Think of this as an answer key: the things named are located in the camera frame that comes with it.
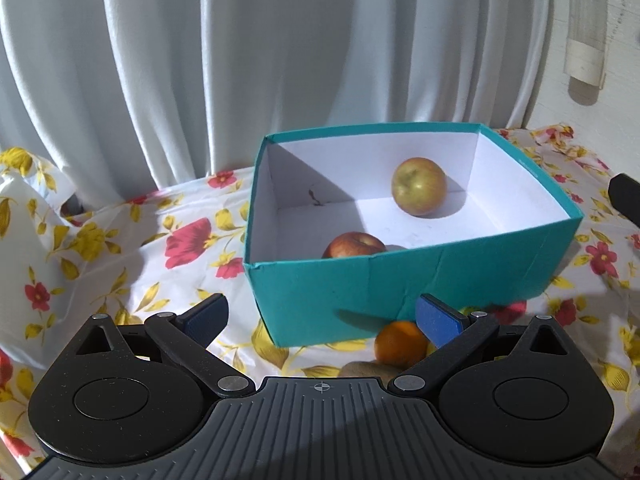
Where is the clear tube with white cap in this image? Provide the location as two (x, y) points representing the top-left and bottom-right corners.
(564, 0), (621, 86)

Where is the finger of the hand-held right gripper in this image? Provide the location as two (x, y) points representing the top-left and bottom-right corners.
(608, 173), (640, 233)

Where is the floral tablecloth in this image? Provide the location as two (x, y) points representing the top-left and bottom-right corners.
(0, 122), (640, 480)

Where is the white curtain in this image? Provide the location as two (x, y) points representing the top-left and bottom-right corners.
(0, 0), (551, 206)

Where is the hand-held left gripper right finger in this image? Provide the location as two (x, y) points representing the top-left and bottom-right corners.
(387, 294), (571, 396)

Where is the teal cardboard box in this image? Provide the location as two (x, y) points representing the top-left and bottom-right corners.
(243, 121), (585, 350)

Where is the orange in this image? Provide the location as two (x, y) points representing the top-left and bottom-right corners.
(375, 320), (430, 367)

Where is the yellow-green apple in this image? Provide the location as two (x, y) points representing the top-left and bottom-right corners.
(391, 157), (447, 217)

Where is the red apple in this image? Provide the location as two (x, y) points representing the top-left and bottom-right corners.
(321, 231), (388, 259)

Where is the brown kiwi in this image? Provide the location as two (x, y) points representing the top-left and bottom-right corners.
(340, 360), (398, 380)

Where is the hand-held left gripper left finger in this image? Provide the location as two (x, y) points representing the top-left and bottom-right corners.
(75, 293), (257, 400)

